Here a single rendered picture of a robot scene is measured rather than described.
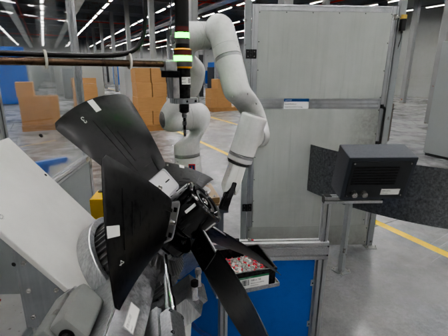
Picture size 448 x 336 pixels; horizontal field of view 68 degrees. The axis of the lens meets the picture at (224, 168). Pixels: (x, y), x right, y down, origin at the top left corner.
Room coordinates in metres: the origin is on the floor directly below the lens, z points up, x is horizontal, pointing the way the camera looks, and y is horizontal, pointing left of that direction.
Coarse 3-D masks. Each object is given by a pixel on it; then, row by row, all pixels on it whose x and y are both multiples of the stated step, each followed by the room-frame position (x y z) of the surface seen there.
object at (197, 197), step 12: (180, 192) 0.73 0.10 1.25; (192, 192) 0.71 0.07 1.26; (204, 192) 0.79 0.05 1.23; (180, 204) 0.70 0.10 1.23; (192, 204) 0.69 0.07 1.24; (204, 204) 0.72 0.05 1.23; (180, 216) 0.69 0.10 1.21; (192, 216) 0.69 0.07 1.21; (204, 216) 0.69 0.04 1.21; (216, 216) 0.72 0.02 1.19; (180, 228) 0.68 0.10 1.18; (192, 228) 0.69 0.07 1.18; (204, 228) 0.70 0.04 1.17; (180, 240) 0.71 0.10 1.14; (180, 252) 0.68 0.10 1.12
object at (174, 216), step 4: (172, 204) 0.65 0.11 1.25; (176, 204) 0.67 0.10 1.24; (172, 208) 0.65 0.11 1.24; (172, 212) 0.66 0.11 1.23; (172, 216) 0.66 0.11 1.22; (176, 216) 0.68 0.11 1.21; (176, 220) 0.68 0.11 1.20; (168, 228) 0.64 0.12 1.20; (172, 228) 0.66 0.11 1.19; (168, 232) 0.64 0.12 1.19; (172, 232) 0.67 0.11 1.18; (172, 236) 0.67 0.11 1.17; (168, 240) 0.65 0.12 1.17
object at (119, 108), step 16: (112, 96) 0.84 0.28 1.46; (80, 112) 0.74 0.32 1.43; (96, 112) 0.77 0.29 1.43; (112, 112) 0.79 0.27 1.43; (128, 112) 0.83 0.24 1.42; (64, 128) 0.69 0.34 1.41; (80, 128) 0.72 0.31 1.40; (96, 128) 0.74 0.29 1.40; (112, 128) 0.76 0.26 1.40; (128, 128) 0.79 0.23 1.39; (144, 128) 0.82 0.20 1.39; (80, 144) 0.70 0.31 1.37; (96, 144) 0.72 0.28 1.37; (112, 144) 0.74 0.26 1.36; (128, 144) 0.76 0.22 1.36; (144, 144) 0.79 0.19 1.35; (96, 160) 0.70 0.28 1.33; (128, 160) 0.74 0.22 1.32; (144, 160) 0.76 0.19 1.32; (160, 160) 0.78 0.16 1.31; (144, 176) 0.74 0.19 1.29
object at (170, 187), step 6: (156, 174) 0.76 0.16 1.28; (162, 174) 0.77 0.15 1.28; (168, 174) 0.78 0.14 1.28; (150, 180) 0.75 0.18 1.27; (156, 180) 0.76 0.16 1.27; (162, 180) 0.76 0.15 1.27; (174, 180) 0.78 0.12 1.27; (156, 186) 0.75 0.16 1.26; (162, 186) 0.76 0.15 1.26; (168, 186) 0.76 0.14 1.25; (174, 186) 0.77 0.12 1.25; (168, 192) 0.75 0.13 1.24; (174, 192) 0.76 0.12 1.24
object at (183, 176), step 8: (168, 168) 1.02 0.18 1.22; (176, 168) 1.03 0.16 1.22; (184, 168) 1.06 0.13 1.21; (176, 176) 0.96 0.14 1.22; (184, 176) 0.97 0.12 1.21; (192, 176) 0.99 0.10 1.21; (200, 176) 1.02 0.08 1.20; (208, 176) 1.07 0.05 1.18; (184, 184) 0.90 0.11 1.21; (200, 184) 0.93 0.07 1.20
